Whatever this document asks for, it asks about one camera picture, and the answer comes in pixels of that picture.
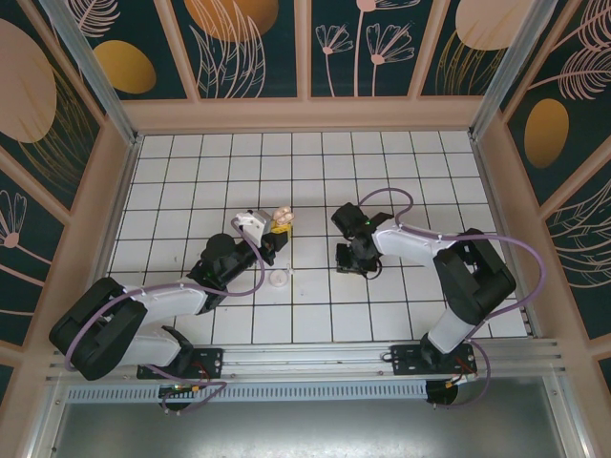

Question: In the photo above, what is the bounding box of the white earbuds charging case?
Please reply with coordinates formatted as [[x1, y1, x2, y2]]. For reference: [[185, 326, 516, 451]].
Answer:
[[270, 204, 297, 226]]

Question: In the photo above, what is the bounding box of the grey sheet metal panel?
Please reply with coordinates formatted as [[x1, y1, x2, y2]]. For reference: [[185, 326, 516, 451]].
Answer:
[[47, 399, 574, 458]]

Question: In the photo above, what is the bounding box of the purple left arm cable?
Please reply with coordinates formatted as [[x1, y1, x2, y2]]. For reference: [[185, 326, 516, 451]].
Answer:
[[64, 219, 267, 415]]

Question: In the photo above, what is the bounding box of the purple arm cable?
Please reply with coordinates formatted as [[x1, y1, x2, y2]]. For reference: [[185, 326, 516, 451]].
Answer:
[[64, 219, 267, 415], [357, 188, 548, 411]]

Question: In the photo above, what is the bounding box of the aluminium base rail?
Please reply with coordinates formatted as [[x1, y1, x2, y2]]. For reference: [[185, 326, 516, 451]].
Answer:
[[45, 338, 596, 383]]

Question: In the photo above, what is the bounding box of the grey slotted cable duct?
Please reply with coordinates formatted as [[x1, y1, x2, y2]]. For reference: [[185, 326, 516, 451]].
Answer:
[[66, 381, 429, 403]]

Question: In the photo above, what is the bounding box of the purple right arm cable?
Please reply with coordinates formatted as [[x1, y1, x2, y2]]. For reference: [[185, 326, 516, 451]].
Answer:
[[357, 188, 548, 411]]

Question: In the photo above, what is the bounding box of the aluminium corner post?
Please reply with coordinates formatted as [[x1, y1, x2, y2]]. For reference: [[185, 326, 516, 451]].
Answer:
[[37, 0, 144, 147], [467, 0, 559, 140]]

